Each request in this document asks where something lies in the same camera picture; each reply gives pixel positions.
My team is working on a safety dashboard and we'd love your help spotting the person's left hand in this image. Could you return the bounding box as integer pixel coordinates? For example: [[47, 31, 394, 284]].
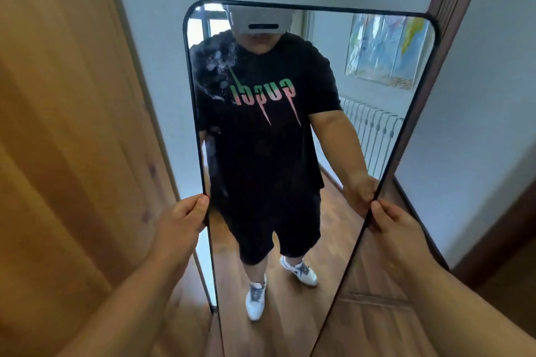
[[150, 194, 210, 283]]

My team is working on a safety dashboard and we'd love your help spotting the person's right hand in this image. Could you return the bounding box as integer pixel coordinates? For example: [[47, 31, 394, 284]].
[[368, 199, 437, 287]]

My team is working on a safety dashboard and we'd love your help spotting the black framed rectangular mirror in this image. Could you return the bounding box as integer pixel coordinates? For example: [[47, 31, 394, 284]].
[[183, 0, 441, 357]]

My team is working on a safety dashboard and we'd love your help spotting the person's right forearm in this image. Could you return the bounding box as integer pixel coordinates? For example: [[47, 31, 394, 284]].
[[394, 260, 536, 357]]

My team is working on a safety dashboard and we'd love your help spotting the person's left forearm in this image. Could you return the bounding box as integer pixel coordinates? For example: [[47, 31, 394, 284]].
[[54, 250, 187, 357]]

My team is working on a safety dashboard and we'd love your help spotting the dark brown baseboard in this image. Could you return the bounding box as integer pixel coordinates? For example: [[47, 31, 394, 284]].
[[393, 177, 536, 290]]

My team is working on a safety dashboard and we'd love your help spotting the light wooden wardrobe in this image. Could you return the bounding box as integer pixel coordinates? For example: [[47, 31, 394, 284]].
[[0, 0, 224, 357]]

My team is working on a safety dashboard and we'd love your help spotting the dark brown door frame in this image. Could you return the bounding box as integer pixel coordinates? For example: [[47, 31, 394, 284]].
[[387, 0, 493, 186]]

